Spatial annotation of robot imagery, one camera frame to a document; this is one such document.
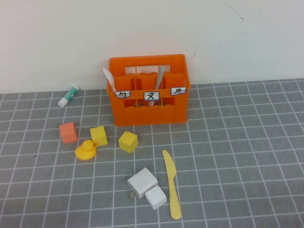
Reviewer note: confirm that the grey plastic fork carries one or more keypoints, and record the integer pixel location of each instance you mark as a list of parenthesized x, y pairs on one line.
[(159, 78)]

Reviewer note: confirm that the pink plastic spoon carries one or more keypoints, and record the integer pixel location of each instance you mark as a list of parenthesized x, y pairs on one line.
[(108, 77)]

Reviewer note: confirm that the yellow plastic knife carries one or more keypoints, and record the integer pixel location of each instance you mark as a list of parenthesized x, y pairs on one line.
[(171, 175)]

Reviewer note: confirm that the orange plastic cutlery holder crate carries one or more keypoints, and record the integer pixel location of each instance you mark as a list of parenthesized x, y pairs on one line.
[(147, 116)]

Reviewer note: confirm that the paper label fork character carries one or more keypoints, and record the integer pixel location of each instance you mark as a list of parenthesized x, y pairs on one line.
[(151, 95)]

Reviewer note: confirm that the paper label spoon character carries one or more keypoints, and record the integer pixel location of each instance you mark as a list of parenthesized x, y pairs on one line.
[(122, 94)]

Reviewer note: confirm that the notched yellow foam cube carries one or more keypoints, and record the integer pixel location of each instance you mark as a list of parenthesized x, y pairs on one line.
[(127, 142)]

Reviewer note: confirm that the white charger plug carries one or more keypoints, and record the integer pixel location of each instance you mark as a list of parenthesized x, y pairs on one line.
[(142, 181)]

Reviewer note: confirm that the yellow rubber duck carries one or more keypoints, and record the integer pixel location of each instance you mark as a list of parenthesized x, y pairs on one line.
[(84, 153)]

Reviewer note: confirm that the small white cube adapter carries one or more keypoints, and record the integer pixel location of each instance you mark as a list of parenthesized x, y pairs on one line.
[(155, 197)]

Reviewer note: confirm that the orange foam cube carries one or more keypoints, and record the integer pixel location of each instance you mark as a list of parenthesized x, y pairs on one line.
[(68, 133)]

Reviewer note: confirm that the white green glue stick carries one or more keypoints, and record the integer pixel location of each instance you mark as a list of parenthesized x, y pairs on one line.
[(67, 97)]

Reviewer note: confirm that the grey grid table mat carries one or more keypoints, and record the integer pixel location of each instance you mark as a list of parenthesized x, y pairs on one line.
[(237, 166)]

